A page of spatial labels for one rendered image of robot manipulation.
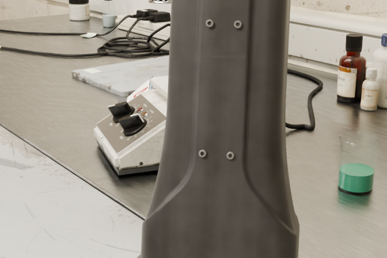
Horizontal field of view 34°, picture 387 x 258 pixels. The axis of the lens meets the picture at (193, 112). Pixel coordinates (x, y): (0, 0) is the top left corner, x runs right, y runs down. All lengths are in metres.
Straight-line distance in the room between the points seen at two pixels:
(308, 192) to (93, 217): 0.24
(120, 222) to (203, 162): 0.41
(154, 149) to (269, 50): 0.51
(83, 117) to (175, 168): 0.74
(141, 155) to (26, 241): 0.19
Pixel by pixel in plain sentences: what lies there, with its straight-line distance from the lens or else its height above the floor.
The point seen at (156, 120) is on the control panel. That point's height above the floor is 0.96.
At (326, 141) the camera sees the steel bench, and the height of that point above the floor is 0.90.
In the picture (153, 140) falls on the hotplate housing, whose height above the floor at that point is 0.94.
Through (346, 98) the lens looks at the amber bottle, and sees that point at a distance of 1.07.
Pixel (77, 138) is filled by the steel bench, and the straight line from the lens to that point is 0.89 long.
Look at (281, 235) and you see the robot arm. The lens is 0.25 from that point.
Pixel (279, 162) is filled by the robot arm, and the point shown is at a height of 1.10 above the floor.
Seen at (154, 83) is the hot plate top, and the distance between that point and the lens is 0.83.
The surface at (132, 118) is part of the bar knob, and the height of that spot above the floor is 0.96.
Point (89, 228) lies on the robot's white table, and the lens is 0.64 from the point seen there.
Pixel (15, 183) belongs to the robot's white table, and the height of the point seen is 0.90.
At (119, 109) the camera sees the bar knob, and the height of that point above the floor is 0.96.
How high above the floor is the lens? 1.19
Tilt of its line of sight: 17 degrees down
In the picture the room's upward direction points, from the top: straight up
